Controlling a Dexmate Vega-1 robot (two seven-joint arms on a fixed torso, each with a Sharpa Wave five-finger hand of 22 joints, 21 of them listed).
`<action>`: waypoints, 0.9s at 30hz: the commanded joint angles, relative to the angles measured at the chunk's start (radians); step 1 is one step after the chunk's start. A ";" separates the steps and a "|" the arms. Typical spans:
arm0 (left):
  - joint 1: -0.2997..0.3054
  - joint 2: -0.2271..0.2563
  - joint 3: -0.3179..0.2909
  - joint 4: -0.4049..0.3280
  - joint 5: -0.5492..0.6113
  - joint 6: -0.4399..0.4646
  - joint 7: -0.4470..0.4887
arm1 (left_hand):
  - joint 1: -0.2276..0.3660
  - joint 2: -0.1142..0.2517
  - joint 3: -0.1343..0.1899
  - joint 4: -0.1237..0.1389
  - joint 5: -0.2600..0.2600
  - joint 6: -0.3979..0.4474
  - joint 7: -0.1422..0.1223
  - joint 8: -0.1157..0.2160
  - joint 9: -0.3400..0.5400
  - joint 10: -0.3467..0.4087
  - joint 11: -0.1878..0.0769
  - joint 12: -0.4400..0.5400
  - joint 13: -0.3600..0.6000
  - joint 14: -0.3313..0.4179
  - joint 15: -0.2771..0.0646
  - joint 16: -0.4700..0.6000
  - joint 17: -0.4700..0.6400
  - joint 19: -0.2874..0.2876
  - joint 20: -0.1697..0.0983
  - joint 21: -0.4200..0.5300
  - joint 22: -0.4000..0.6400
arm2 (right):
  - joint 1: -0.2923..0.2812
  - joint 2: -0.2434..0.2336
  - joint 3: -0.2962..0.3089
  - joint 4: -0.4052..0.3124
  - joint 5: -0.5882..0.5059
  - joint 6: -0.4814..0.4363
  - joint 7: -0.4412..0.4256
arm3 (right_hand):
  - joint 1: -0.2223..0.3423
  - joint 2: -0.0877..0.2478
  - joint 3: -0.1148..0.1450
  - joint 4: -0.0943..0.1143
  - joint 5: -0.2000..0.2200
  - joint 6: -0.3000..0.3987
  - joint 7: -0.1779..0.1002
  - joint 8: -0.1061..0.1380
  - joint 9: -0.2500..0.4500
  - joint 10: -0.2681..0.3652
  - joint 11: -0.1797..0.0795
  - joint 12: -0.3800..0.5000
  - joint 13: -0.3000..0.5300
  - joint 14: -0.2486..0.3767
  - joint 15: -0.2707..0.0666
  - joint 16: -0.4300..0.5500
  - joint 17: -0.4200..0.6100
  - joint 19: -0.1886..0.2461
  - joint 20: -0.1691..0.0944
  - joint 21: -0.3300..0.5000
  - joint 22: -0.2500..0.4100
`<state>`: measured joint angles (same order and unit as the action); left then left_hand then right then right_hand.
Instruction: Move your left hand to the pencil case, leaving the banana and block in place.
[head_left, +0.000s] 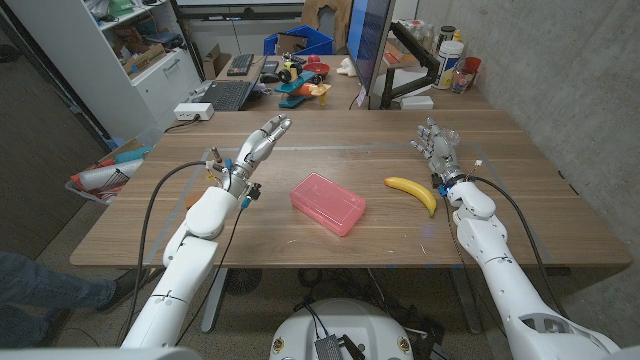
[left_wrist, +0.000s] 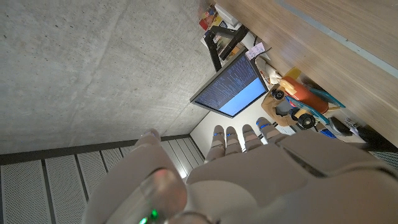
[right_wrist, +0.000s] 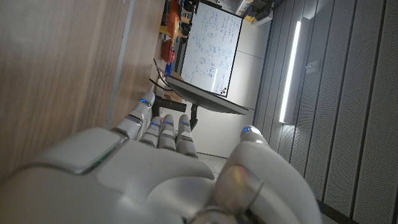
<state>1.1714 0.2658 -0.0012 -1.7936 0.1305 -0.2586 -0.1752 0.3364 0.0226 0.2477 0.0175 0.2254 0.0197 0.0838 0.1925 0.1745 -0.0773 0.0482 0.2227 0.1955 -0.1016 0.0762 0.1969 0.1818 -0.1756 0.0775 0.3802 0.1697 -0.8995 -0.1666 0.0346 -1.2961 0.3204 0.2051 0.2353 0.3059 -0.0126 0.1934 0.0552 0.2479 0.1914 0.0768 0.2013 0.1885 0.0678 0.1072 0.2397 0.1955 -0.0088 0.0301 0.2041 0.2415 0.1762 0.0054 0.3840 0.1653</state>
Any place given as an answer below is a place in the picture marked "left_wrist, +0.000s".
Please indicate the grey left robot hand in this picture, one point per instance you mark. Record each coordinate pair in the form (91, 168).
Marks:
(264, 180)

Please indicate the brown cardboard cutout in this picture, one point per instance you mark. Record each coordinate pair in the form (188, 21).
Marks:
(273, 110)

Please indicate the black computer mouse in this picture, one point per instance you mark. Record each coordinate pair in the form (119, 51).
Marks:
(340, 127)

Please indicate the black computer monitor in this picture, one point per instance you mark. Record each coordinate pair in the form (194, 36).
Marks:
(231, 88)

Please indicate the paper note on monitor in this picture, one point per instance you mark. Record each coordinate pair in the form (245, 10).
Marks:
(255, 50)

